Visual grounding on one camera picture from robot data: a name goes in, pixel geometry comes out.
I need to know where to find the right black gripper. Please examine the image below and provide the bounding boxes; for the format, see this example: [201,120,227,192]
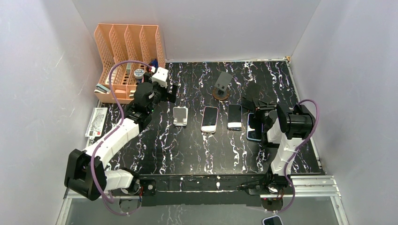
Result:
[252,97,276,132]

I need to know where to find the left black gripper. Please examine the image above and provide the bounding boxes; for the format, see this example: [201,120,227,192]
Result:
[145,73,177,114]

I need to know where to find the blue case phone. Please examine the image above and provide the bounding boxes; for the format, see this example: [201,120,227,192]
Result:
[246,113,262,142]

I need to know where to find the clear case phone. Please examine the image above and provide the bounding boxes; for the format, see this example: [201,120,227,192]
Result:
[227,104,242,130]

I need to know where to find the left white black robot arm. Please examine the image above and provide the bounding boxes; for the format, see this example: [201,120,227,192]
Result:
[64,82,178,201]

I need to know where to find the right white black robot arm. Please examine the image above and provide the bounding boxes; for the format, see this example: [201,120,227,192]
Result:
[251,98,319,194]

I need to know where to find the white phone stand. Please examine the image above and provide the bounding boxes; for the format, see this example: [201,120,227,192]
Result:
[173,106,188,127]

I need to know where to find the round base black phone stand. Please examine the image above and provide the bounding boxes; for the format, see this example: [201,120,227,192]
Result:
[212,72,232,101]

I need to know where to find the white case phone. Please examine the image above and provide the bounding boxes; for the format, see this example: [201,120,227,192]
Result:
[201,106,219,133]

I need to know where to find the phone at bottom edge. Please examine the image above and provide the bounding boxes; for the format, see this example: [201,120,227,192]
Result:
[262,215,283,225]

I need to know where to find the blue black item in organizer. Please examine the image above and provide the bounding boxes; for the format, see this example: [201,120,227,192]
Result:
[149,59,159,68]

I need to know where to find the round blue white tin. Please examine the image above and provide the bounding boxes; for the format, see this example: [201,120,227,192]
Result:
[133,68,145,80]

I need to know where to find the teal white eraser block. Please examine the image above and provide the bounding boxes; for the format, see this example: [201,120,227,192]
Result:
[94,83,110,94]

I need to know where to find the white printed packet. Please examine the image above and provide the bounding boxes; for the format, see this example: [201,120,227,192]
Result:
[85,107,108,139]

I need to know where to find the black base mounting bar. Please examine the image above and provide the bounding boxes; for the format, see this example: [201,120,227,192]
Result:
[109,173,284,208]

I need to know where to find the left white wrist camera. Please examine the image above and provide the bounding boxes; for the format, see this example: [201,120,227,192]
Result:
[151,67,168,88]

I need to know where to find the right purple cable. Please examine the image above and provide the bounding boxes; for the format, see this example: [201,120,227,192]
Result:
[280,99,320,214]

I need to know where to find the purple cable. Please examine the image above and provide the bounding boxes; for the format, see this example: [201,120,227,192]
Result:
[90,60,156,217]
[280,99,320,214]

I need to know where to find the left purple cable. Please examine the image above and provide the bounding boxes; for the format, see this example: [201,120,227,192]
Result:
[90,60,156,217]

